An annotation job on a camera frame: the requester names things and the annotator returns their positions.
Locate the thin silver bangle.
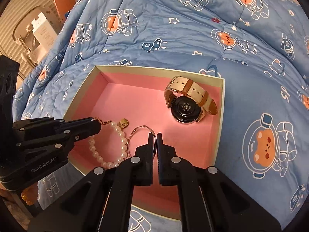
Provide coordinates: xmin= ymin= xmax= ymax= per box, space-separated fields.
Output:
xmin=127 ymin=125 xmax=157 ymax=157

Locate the white pearl bracelet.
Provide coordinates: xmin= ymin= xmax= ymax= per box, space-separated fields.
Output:
xmin=88 ymin=118 xmax=130 ymax=170

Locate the beige strap wristwatch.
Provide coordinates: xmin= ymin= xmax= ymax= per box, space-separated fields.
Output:
xmin=164 ymin=76 xmax=218 ymax=124

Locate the left hand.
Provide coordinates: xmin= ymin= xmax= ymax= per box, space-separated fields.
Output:
xmin=21 ymin=183 xmax=38 ymax=206

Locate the green box pink interior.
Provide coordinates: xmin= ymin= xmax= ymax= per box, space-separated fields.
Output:
xmin=64 ymin=66 xmax=225 ymax=220

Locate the white cardboard box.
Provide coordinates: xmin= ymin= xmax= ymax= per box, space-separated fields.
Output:
xmin=31 ymin=12 xmax=58 ymax=52

